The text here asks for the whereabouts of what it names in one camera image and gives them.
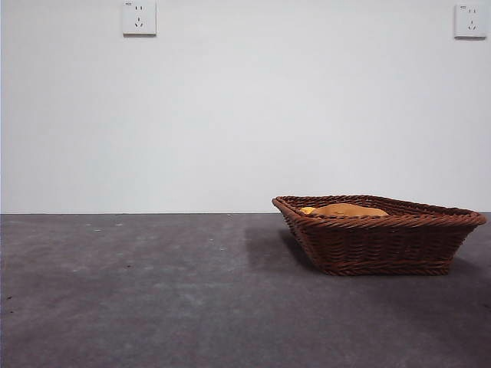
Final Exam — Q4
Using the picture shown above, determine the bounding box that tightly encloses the brown potato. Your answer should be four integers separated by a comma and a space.
308, 203, 390, 218

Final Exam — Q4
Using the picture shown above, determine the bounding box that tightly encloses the brown wicker basket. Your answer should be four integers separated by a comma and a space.
272, 195, 488, 277

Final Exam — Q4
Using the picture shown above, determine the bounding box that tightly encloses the white wall socket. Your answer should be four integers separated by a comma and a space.
453, 4, 488, 40
123, 0, 157, 38

